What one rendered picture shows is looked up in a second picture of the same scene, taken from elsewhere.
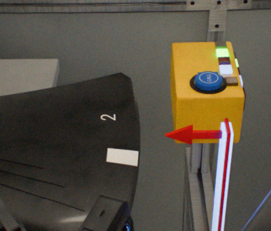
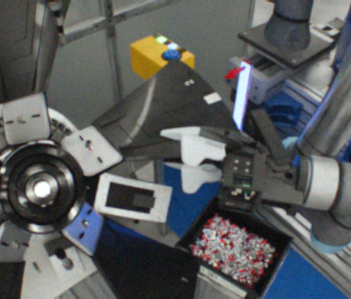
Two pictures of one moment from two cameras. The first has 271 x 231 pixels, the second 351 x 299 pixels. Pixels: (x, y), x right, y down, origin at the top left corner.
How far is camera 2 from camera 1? 39 cm
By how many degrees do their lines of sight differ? 31
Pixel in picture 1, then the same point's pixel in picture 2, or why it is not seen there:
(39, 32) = not seen: hidden behind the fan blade
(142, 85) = (78, 86)
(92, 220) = (261, 122)
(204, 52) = (152, 42)
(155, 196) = not seen: hidden behind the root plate
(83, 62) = not seen: hidden behind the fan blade
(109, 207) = (261, 114)
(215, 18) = (110, 30)
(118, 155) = (210, 98)
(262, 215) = not seen: outside the picture
